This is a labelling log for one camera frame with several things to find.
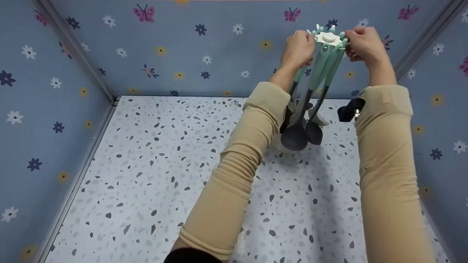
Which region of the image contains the person's right forearm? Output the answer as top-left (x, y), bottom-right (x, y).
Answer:
top-left (355, 55), bottom-right (435, 263)

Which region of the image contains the small grey spoon mint handle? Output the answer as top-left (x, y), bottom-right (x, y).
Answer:
top-left (306, 44), bottom-right (346, 146)

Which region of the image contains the grey utensil mint handle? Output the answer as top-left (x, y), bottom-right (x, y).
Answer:
top-left (289, 66), bottom-right (307, 107)

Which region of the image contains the large grey ladle mint handle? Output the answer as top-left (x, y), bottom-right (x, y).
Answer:
top-left (280, 41), bottom-right (329, 152)

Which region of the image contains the white utensil rack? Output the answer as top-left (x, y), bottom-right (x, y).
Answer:
top-left (271, 25), bottom-right (348, 155)

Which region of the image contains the person's left forearm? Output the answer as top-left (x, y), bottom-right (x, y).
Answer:
top-left (163, 64), bottom-right (306, 263)

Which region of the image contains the black wrist band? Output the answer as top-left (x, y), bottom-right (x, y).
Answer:
top-left (337, 97), bottom-right (366, 123)

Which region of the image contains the person's left hand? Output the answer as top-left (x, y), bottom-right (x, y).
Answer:
top-left (280, 30), bottom-right (316, 72)

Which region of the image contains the person's right hand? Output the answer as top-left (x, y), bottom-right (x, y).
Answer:
top-left (344, 26), bottom-right (389, 69)

